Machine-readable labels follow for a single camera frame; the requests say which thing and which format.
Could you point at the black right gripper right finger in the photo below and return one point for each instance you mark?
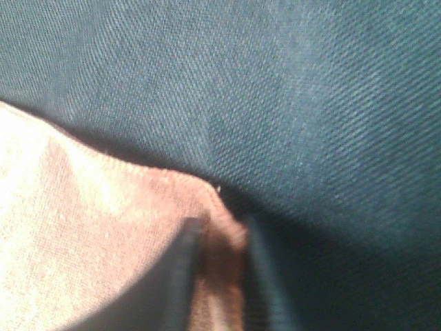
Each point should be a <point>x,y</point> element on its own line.
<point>267,303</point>

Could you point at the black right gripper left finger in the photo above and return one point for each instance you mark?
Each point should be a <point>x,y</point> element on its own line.
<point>161,299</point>

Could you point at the brown microfibre towel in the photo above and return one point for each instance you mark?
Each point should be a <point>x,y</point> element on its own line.
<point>79,227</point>

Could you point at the black table cloth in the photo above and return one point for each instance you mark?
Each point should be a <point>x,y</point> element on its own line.
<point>319,118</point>

